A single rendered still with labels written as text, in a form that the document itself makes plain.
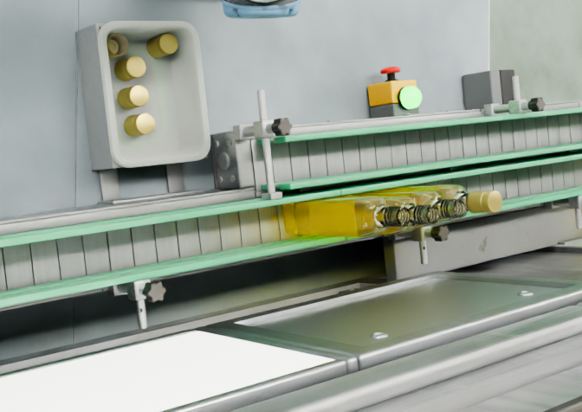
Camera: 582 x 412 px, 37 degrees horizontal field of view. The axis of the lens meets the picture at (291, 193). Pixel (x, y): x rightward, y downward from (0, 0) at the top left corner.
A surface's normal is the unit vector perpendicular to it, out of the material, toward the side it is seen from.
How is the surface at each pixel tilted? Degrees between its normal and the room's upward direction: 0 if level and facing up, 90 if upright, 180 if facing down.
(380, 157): 0
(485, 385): 0
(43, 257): 0
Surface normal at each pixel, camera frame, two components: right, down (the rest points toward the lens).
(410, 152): 0.59, -0.02
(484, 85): -0.80, 0.11
